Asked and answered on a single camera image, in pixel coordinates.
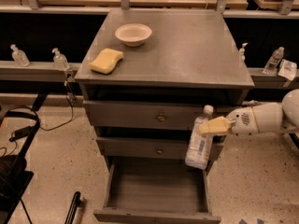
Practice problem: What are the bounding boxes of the black power adapter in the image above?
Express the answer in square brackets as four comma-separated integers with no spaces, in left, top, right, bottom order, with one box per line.
[9,126,32,142]

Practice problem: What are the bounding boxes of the top grey drawer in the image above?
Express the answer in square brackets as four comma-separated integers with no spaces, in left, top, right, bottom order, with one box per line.
[82,100,244,133]

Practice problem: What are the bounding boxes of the background clear water bottle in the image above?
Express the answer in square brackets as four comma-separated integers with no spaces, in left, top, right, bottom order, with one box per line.
[263,47,284,74]

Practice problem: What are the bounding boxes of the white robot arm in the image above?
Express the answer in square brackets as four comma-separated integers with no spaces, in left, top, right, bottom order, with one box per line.
[196,89,299,135]

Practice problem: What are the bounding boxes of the bottom grey open drawer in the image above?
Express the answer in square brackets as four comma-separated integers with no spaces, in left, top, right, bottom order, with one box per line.
[93,157,221,224]

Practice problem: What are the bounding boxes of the black cable on floor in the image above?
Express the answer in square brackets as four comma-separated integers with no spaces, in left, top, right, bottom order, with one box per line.
[39,77,77,133]

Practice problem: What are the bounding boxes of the white paper bowl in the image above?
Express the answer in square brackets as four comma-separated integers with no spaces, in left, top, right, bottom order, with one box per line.
[115,23,152,47]

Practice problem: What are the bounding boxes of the grey drawer cabinet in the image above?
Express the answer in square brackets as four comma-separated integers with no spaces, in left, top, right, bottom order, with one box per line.
[74,8,256,224]

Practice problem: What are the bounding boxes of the black caster leg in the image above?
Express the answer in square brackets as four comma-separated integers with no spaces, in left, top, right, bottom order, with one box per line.
[289,133,299,149]

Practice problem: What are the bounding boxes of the yellow sponge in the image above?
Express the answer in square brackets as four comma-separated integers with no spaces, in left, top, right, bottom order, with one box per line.
[90,49,123,75]

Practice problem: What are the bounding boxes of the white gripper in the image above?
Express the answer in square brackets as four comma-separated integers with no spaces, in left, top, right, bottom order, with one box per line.
[198,107,259,135]

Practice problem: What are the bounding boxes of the right small pump bottle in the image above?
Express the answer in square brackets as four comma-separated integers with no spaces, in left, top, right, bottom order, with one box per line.
[239,42,248,61]

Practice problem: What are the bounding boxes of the metal rail shelf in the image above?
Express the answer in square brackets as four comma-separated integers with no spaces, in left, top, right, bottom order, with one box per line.
[0,60,82,83]

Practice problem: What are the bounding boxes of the black chair frame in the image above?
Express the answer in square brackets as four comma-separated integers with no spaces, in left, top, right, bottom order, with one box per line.
[0,105,40,224]

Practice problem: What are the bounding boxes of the middle grey drawer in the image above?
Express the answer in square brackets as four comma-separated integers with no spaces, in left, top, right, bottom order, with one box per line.
[95,136,225,161]

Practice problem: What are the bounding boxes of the white plastic packet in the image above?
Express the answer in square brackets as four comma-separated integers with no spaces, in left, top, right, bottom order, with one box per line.
[278,59,297,81]

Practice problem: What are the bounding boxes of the far left pump bottle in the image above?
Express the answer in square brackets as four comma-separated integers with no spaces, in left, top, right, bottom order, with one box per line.
[10,44,30,67]

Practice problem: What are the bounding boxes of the grey book on floor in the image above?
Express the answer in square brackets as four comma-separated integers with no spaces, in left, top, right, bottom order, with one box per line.
[245,100,263,106]

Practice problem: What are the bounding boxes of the clear plastic water bottle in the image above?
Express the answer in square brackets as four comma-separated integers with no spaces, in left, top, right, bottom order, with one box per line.
[185,105,214,170]

